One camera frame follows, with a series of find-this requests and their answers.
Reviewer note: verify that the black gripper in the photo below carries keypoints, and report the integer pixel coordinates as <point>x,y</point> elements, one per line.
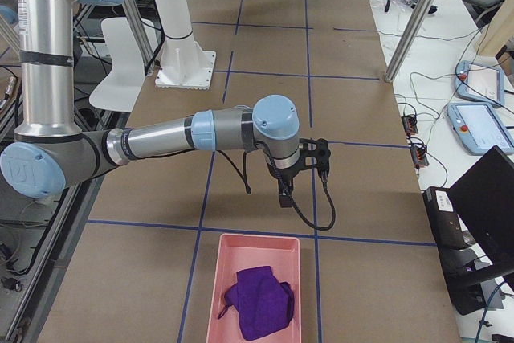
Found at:
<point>285,176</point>

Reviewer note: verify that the purple cloth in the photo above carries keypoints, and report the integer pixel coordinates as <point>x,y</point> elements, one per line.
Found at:
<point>264,304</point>

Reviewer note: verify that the pink plastic bin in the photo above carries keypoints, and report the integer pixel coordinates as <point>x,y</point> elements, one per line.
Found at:
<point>239,252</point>

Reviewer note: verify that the black monitor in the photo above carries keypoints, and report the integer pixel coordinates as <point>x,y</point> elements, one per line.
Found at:
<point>472,225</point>

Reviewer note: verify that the white chair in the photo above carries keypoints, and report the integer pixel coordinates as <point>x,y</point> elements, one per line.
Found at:
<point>119,90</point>

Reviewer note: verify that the near teach pendant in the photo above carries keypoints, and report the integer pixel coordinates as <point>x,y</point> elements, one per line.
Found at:
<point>479,127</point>

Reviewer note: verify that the teach pendant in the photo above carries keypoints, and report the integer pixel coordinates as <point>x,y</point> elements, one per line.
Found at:
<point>479,82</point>
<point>479,127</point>

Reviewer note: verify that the far teach pendant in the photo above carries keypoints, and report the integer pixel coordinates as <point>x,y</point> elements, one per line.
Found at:
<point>479,82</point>

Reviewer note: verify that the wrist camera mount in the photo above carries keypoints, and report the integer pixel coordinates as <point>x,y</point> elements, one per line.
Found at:
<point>315,154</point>

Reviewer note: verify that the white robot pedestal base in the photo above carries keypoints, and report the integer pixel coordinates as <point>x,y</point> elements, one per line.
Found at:
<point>183,63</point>

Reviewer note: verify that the aluminium frame post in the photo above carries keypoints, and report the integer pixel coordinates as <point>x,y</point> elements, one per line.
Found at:
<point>407,39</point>

